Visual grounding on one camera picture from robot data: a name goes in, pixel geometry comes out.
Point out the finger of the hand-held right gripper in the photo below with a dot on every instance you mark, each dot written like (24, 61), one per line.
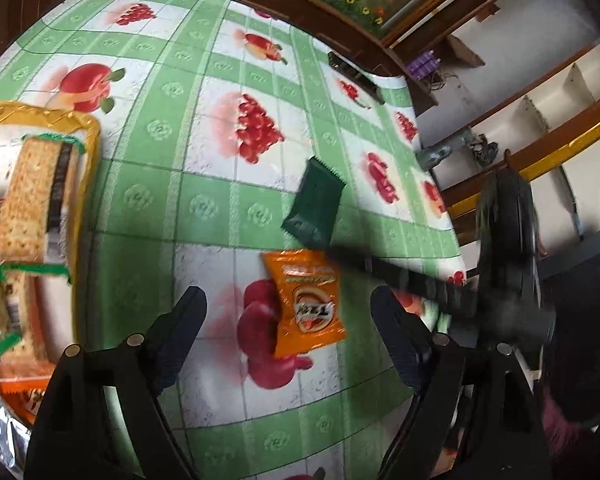
(415, 285)

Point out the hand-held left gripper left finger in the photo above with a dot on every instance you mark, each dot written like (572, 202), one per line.
(185, 330)

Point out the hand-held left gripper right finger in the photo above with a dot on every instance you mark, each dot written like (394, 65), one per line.
(400, 340)

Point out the small orange snack packet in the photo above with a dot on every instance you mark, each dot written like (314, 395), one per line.
(307, 305)

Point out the dark green snack packet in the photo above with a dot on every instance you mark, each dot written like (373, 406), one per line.
(315, 205)

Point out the orange-edged cracker packet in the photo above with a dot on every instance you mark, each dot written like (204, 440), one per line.
(30, 325)

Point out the orange and black snack packet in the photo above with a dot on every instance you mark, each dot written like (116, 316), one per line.
(32, 405)

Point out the yellow tray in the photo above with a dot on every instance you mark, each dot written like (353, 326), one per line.
(89, 160)

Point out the large green-edged cracker packet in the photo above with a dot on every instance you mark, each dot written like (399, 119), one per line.
(30, 200)

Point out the silver foil snack packet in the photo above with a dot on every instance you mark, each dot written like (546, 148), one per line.
(0, 430)

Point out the person's right forearm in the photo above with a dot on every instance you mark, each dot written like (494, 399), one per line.
(562, 425)

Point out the grey metal cylinder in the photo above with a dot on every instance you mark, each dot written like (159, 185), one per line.
(442, 152)

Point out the green checkered fruit tablecloth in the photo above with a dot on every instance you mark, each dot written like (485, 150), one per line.
(180, 185)

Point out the wooden shelf unit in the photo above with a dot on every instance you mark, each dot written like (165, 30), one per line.
(530, 85)

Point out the purple pack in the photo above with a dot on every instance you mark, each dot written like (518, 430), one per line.
(422, 65)

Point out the black remote control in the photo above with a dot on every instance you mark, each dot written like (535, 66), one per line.
(355, 77)

